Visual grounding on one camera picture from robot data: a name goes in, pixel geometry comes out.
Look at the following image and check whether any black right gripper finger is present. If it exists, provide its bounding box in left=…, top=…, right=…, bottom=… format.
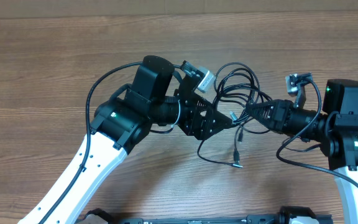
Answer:
left=246, top=100, right=275, bottom=119
left=255, top=117, right=275, bottom=131

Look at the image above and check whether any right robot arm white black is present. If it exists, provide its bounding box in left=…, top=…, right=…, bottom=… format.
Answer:
left=246, top=77, right=358, bottom=223

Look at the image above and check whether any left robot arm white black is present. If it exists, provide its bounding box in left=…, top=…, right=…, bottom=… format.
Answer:
left=22, top=55, right=233, bottom=223

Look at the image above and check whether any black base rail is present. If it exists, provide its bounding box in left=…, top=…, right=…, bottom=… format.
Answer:
left=76, top=206, right=334, bottom=224

